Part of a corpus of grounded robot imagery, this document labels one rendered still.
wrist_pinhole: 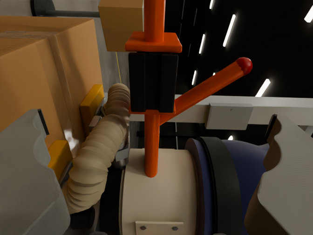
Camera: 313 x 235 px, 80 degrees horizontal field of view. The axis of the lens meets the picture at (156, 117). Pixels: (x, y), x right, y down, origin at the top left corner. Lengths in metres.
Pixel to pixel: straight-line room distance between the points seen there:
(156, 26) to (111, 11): 1.55
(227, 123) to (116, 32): 1.20
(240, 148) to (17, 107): 0.33
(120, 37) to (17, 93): 1.65
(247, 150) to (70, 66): 0.33
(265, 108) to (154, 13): 1.42
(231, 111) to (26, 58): 1.30
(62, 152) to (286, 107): 1.54
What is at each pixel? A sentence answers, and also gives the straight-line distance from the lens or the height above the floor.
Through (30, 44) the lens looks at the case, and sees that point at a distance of 0.25.
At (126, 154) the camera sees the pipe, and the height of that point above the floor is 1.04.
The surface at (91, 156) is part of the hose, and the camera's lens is 0.21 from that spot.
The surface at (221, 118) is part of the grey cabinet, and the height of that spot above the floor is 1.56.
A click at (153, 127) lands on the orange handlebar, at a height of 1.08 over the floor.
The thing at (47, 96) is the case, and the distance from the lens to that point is 0.27.
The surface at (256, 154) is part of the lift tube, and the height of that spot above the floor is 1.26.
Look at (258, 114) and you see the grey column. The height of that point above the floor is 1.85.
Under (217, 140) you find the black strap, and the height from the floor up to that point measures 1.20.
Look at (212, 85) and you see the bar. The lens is 0.26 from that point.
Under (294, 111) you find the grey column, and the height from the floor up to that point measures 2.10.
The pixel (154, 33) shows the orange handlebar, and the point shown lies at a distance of 0.21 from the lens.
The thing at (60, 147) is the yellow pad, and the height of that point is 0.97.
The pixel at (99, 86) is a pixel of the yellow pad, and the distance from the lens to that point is 0.42.
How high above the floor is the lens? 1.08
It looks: 1 degrees up
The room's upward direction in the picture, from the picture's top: 91 degrees clockwise
